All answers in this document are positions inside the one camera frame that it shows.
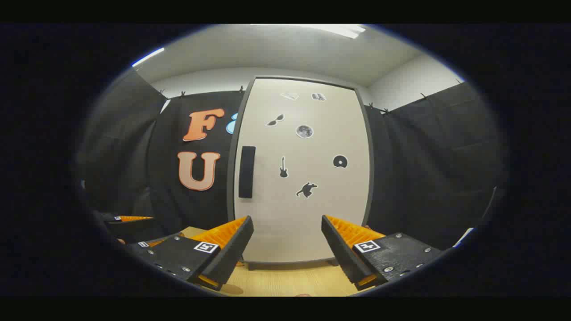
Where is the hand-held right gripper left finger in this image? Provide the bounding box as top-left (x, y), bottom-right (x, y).
top-left (127, 216), bottom-right (254, 291)

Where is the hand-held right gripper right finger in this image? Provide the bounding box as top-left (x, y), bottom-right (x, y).
top-left (321, 215), bottom-right (447, 291)

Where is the white cabinet door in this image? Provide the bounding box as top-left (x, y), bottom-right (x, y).
top-left (234, 78), bottom-right (374, 263)

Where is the grey cabinet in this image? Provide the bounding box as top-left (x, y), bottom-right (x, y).
top-left (227, 76), bottom-right (376, 271)

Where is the black door handle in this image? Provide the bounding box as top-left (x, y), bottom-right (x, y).
top-left (238, 146), bottom-right (257, 199)

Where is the black backdrop cloth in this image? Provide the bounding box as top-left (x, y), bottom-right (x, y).
top-left (78, 69), bottom-right (505, 251)

